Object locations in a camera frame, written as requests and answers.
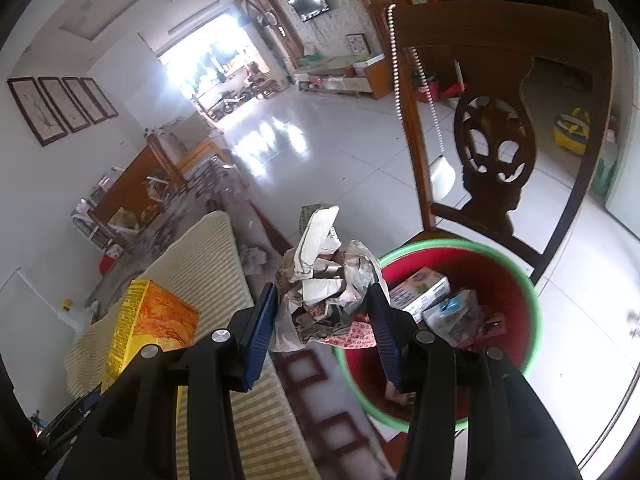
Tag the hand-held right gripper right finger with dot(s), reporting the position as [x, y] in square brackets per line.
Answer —
[387, 345]

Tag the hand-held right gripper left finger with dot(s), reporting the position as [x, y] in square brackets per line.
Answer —
[260, 340]

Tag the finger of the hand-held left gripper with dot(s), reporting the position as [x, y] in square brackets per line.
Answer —
[87, 400]

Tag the newspaper wad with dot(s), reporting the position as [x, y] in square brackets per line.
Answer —
[320, 285]

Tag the yellow snack bag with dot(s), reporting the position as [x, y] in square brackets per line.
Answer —
[150, 325]

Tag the red bucket green rim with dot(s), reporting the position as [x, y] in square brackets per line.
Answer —
[505, 290]

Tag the white green carton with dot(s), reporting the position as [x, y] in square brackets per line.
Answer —
[420, 292]

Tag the blue white packet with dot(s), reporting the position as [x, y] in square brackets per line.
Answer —
[450, 315]

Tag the grey printed tablecloth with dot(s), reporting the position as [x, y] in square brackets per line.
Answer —
[310, 400]

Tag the white desk lamp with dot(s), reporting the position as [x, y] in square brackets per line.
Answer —
[75, 317]

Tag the yellow checked table mat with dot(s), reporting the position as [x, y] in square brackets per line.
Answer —
[210, 260]

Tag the dull pink wrapper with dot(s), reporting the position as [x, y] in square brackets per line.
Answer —
[492, 327]

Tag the red plastic container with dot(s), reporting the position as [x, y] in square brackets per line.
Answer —
[107, 264]

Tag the white book rack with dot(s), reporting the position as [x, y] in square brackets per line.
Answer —
[87, 215]

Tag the plain brown wooden chair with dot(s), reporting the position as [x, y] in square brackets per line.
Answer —
[130, 185]

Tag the white bicycle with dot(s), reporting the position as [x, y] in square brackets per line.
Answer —
[230, 105]

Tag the small wooden chair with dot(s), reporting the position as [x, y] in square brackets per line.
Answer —
[262, 85]

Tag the small red floor bucket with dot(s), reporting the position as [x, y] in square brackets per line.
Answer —
[431, 92]

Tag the red dustpan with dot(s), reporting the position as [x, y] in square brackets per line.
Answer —
[452, 89]

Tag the wooden television cabinet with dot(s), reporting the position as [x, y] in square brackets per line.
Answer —
[377, 77]

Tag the green white bag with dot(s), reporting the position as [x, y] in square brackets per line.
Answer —
[602, 170]

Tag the yellow toy case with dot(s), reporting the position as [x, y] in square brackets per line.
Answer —
[570, 135]

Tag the framed star picture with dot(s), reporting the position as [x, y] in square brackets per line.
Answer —
[356, 44]

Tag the carved dark wooden chair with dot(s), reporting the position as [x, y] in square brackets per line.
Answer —
[500, 30]

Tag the framed wall picture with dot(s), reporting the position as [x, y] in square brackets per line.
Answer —
[37, 110]
[65, 102]
[99, 97]
[84, 100]

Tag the wall television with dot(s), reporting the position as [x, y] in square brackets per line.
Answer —
[310, 4]

